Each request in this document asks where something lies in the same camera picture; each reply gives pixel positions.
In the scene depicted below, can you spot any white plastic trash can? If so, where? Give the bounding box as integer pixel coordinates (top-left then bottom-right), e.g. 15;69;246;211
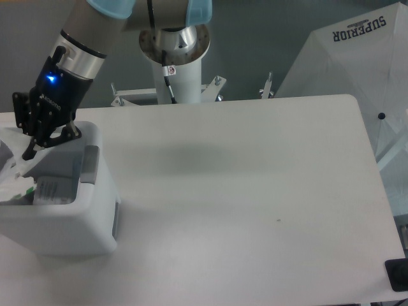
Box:
1;121;121;256

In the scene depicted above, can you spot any clear plastic water bottle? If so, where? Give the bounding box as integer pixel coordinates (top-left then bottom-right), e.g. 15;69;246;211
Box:
33;159;82;205

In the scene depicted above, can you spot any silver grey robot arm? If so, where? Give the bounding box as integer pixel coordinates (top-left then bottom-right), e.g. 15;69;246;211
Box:
12;1;213;161

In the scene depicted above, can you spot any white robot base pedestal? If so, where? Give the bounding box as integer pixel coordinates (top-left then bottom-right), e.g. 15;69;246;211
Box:
139;24;210;105

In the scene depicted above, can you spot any white metal frame with bolts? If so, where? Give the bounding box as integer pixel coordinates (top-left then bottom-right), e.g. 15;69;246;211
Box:
111;71;275;107

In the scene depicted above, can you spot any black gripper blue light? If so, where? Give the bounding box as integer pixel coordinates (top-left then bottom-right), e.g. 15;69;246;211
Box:
12;57;93;160

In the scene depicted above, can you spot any black device at table edge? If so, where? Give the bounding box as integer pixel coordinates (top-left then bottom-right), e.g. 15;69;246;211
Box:
384;258;407;292

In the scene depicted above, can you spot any clear plastic bag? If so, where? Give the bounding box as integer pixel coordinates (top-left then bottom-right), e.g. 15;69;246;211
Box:
1;127;35;202

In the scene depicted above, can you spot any white superior umbrella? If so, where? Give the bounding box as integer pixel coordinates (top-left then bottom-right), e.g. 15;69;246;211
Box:
276;3;407;157

